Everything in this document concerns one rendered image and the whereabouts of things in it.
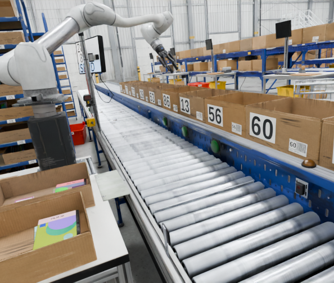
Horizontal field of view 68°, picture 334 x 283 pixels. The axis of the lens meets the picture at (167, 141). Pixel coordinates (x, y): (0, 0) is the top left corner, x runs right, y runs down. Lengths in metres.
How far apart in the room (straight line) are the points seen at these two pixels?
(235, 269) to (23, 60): 1.19
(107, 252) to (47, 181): 0.61
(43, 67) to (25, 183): 0.55
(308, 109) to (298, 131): 0.36
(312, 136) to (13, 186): 1.26
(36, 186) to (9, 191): 0.11
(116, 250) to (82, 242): 0.11
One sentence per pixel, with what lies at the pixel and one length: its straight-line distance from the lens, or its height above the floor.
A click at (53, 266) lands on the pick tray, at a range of 0.82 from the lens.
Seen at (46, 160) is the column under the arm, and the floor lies 0.86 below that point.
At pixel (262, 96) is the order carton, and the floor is 1.03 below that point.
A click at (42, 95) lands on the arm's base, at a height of 1.19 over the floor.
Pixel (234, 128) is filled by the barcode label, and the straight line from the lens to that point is 1.34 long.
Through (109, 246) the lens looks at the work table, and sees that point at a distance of 0.86.
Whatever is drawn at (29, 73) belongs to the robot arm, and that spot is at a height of 1.29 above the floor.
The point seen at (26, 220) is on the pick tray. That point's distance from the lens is 1.06.
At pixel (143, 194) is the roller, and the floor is 0.74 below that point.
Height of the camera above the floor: 1.28
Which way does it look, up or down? 18 degrees down
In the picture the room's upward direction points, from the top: 6 degrees counter-clockwise
